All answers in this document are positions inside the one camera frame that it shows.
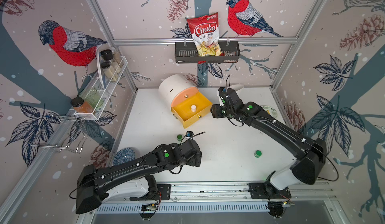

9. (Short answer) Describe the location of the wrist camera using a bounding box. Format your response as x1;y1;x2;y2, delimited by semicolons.
218;96;224;107
185;131;194;138

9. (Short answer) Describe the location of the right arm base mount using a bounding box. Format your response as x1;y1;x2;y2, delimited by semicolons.
248;182;291;200

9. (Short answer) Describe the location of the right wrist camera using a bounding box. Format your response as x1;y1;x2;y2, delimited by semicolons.
218;96;224;107

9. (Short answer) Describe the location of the black wall basket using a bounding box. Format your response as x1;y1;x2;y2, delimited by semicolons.
174;42;240;64

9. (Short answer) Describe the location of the green glass cup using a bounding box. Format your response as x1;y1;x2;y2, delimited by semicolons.
79;88;104;109

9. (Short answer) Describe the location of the orange top drawer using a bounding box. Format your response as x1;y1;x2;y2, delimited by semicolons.
170;87;199;108

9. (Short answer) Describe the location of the dark-lid spice jar front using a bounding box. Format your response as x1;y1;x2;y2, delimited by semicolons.
100;62;118;82

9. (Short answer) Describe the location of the dark-lid spice jar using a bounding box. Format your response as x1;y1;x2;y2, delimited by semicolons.
100;49;118;68
100;62;118;82

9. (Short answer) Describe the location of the white wire wall shelf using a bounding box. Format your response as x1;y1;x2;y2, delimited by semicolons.
75;56;128;120

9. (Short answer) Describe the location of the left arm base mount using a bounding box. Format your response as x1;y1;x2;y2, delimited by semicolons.
129;183;171;201

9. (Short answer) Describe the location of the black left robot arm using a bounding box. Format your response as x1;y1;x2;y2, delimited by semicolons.
75;139;202;214

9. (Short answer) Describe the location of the blue patterned bowl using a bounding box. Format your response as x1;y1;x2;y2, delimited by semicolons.
113;147;136;166

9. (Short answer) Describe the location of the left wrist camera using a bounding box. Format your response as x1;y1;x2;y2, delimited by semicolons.
185;131;194;138

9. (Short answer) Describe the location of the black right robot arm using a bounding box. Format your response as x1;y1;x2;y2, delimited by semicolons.
211;87;327;194

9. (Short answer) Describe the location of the floral patterned bowl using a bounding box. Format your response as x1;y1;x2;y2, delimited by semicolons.
262;105;278;119

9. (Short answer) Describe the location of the white round drawer cabinet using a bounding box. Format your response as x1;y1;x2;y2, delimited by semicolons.
158;74;195;108

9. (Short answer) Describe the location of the metal wire hook rack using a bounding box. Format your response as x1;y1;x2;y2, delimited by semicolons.
29;116;88;154

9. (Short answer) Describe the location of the dark-lid spice jar back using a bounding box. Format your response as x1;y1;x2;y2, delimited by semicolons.
100;49;118;68

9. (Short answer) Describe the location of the orange sauce jar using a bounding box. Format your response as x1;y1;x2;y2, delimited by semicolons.
70;97;94;113

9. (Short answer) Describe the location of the white ceramic utensil cup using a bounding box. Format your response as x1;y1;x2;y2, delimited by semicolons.
230;84;244;93

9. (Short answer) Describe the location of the red Chuba chips bag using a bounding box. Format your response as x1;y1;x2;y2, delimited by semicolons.
187;12;222;57

